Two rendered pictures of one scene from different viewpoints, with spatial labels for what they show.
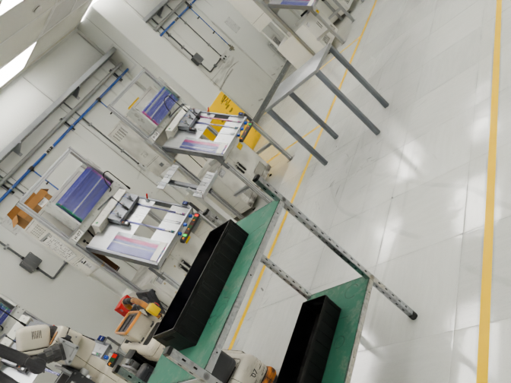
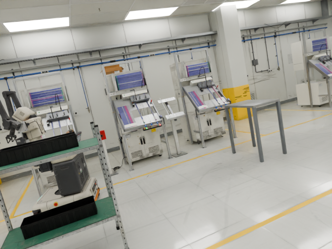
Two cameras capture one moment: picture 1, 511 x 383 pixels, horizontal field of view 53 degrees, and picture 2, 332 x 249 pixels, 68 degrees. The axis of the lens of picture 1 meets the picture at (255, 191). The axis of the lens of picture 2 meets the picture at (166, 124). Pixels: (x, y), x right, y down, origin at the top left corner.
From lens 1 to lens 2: 1.50 m
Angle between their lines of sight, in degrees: 24
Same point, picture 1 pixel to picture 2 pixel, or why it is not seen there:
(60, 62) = (188, 22)
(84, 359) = (32, 137)
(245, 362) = (83, 194)
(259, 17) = (299, 63)
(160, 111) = (195, 71)
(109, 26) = (221, 20)
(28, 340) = (17, 113)
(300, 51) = (306, 94)
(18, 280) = (100, 94)
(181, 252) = (145, 133)
